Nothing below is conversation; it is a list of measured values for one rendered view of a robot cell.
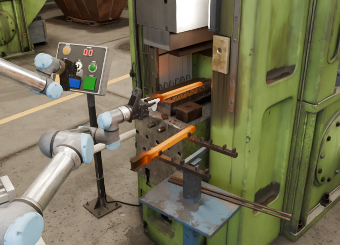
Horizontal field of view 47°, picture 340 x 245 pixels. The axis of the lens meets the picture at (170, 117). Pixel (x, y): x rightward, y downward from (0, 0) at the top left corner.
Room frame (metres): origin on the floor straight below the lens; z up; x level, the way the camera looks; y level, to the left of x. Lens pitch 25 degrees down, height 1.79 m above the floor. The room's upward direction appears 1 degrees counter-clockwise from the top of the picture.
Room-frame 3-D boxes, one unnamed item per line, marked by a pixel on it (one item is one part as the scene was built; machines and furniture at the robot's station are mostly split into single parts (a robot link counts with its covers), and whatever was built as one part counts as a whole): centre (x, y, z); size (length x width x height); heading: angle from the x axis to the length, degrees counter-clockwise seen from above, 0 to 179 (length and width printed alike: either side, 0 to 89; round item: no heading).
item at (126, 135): (2.12, 0.37, 0.62); 0.44 x 0.05 x 0.05; 133
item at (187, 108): (1.83, -0.10, 0.95); 0.12 x 0.08 x 0.06; 133
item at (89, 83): (2.13, 0.46, 1.01); 0.07 x 0.05 x 0.07; 68
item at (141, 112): (1.79, 0.17, 0.98); 0.12 x 0.08 x 0.09; 133
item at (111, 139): (1.69, 0.30, 0.89); 0.11 x 0.08 x 0.11; 75
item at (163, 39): (2.07, -0.09, 1.32); 0.42 x 0.20 x 0.10; 133
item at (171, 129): (2.03, -0.13, 0.69); 0.56 x 0.38 x 0.45; 133
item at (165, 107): (2.07, -0.09, 0.96); 0.42 x 0.20 x 0.09; 133
